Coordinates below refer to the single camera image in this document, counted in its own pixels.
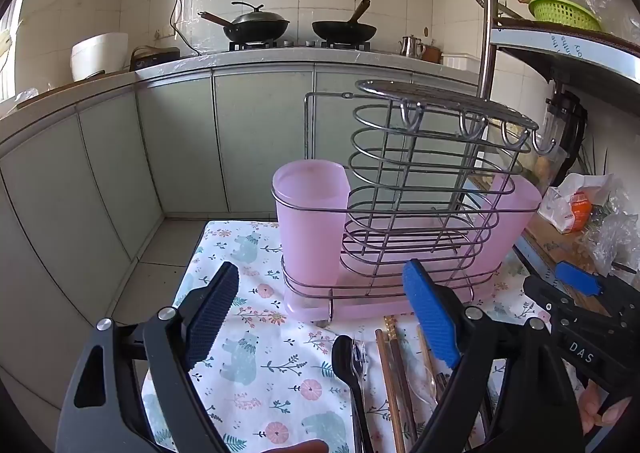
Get pink plastic drip tray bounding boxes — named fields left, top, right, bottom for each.
left=283, top=172, right=542, bottom=325

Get white plastic bag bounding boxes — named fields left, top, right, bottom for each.
left=537, top=172, right=622, bottom=235

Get metal wire utensil rack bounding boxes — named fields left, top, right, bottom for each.
left=270, top=79, right=542, bottom=322

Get black wok with lid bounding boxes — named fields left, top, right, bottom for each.
left=197, top=2, right=291, bottom=43

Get wooden cutting board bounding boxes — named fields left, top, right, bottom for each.
left=15, top=69, right=141, bottom=110

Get metal kettle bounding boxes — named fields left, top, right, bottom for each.
left=398, top=34, right=426, bottom=59

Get gas stove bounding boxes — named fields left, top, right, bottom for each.
left=229, top=38, right=374, bottom=53

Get person's right hand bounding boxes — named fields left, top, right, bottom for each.
left=577, top=378, right=633, bottom=439

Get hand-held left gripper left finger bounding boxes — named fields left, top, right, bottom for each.
left=55, top=260, right=241, bottom=453

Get dark countertop appliance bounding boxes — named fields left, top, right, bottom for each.
left=129, top=46, right=181, bottom=73

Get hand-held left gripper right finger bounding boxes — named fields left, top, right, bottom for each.
left=402, top=258, right=586, bottom=453

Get metal storage shelf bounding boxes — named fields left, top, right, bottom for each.
left=475, top=0, right=640, bottom=144

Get grey kitchen base cabinets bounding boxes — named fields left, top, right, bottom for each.
left=0, top=60, right=482, bottom=414

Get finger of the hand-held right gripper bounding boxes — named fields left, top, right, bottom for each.
left=554, top=262, right=640, bottom=316
left=523, top=276, right=617, bottom=325

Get person's left hand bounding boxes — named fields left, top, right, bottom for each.
left=269, top=439, right=329, bottom=453

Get clear plastic fork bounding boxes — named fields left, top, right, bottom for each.
left=349, top=337, right=375, bottom=414

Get window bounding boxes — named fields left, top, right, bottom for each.
left=0, top=0, right=28, bottom=104

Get white rice cooker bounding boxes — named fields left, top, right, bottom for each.
left=70, top=32, right=130, bottom=82

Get floral tablecloth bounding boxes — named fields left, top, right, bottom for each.
left=141, top=220, right=586, bottom=453

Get brown wooden chopstick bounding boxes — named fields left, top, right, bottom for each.
left=375, top=329, right=407, bottom=453
left=383, top=315, right=419, bottom=442

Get light wooden chopstick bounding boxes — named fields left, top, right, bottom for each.
left=416, top=325, right=442, bottom=380

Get black power cable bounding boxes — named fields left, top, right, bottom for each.
left=167, top=0, right=202, bottom=57

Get pink plastic cup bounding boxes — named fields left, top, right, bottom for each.
left=272, top=159, right=352, bottom=305

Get black plastic spoon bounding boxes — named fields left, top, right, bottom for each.
left=331, top=334, right=375, bottom=453

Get black blender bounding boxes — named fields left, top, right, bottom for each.
left=542, top=88, right=589, bottom=175

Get black wok with wooden handle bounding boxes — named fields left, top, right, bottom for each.
left=311, top=0, right=378, bottom=43

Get green plastic basket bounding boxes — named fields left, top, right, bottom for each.
left=528, top=0, right=604, bottom=33

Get white container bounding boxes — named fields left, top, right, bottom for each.
left=442, top=53, right=482, bottom=72

